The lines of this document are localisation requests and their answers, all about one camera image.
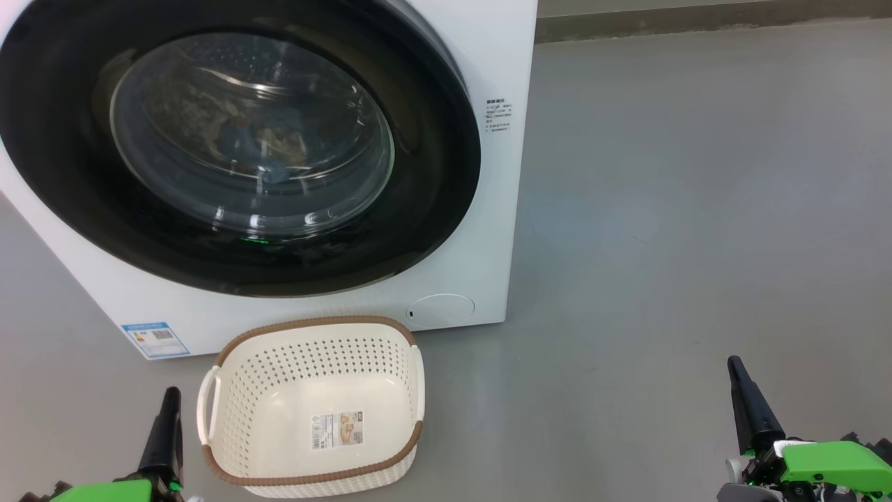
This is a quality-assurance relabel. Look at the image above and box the basket product label sticker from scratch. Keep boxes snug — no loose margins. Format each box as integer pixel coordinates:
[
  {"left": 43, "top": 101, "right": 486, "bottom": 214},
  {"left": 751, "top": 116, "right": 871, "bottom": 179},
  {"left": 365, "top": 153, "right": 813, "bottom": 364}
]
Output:
[{"left": 311, "top": 410, "right": 364, "bottom": 450}]

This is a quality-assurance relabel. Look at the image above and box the grey wall baseboard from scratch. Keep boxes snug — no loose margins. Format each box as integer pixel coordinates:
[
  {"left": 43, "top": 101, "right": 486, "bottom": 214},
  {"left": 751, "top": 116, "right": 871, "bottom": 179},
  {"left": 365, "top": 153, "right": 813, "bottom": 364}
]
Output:
[{"left": 535, "top": 0, "right": 892, "bottom": 44}]

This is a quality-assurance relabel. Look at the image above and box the small black text sticker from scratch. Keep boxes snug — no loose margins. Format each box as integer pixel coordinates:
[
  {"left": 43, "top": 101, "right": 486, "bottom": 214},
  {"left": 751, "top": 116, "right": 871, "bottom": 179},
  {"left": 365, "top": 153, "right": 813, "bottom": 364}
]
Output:
[{"left": 486, "top": 98, "right": 514, "bottom": 135}]

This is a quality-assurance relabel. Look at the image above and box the black round glass washer door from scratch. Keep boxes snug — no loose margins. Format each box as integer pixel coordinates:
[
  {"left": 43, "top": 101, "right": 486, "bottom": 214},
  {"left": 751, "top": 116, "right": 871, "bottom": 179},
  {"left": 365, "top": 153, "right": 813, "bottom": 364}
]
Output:
[{"left": 0, "top": 0, "right": 482, "bottom": 298}]

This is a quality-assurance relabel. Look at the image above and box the cream perforated laundry basket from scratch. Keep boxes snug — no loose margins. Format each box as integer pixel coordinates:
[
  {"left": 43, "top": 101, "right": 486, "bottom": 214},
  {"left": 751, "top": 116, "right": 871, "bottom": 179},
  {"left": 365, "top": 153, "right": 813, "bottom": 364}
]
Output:
[{"left": 197, "top": 315, "right": 426, "bottom": 499}]

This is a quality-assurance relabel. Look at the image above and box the round white filter cover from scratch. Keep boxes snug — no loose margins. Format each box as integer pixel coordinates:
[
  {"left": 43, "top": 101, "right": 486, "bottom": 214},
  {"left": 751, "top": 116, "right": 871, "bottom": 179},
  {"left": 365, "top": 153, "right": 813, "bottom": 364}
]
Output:
[{"left": 407, "top": 294, "right": 475, "bottom": 330}]

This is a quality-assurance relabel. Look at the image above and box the blue energy label sticker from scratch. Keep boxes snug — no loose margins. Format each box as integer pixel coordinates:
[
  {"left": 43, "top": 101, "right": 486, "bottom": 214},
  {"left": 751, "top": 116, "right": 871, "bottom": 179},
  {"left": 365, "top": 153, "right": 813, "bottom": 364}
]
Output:
[{"left": 121, "top": 321, "right": 190, "bottom": 360}]

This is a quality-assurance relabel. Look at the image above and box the white front-load washing machine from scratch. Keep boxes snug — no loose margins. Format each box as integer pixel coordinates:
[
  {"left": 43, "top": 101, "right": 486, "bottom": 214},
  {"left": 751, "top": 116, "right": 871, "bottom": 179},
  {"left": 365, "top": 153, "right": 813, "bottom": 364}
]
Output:
[{"left": 0, "top": 0, "right": 539, "bottom": 361}]

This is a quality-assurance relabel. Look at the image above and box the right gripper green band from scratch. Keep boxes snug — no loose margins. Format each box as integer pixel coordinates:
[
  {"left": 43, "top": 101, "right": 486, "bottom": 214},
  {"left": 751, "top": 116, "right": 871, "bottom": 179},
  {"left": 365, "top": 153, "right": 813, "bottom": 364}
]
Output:
[{"left": 726, "top": 356, "right": 892, "bottom": 502}]

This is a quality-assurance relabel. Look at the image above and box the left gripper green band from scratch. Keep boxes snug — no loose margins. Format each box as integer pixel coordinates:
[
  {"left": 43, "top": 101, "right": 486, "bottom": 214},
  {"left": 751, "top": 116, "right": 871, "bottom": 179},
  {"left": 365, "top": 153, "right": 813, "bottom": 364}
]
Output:
[{"left": 17, "top": 387, "right": 185, "bottom": 502}]

